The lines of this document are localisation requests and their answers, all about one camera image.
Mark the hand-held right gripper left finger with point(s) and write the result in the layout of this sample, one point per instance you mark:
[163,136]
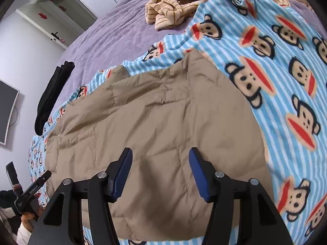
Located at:
[120,178]

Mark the black folded clothing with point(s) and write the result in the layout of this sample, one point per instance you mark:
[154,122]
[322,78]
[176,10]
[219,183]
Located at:
[51,94]

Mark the person's left forearm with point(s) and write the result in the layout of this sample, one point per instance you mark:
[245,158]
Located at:
[24,236]

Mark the small dark ornament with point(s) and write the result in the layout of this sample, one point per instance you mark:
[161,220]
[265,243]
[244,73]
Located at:
[57,37]

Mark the white framed wall monitor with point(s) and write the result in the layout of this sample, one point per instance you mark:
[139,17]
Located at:
[6,112]

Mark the person's left hand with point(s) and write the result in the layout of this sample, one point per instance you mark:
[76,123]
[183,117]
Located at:
[28,220]

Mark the striped monkey print blanket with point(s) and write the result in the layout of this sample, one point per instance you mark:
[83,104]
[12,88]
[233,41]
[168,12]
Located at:
[281,63]

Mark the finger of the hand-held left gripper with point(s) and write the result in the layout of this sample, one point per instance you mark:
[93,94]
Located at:
[38,183]
[12,176]

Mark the white wall shelf unit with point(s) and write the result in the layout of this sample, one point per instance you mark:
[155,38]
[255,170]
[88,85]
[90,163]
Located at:
[63,23]

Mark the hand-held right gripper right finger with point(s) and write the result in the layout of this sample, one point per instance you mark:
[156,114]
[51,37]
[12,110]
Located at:
[200,176]

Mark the beige striped fleece clothes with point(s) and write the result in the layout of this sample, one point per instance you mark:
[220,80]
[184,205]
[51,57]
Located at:
[166,12]

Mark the beige puffer jacket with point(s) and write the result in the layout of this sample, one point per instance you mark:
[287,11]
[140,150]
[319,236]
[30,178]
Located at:
[166,112]

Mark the purple bed sheet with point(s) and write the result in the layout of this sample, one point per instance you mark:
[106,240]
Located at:
[115,35]

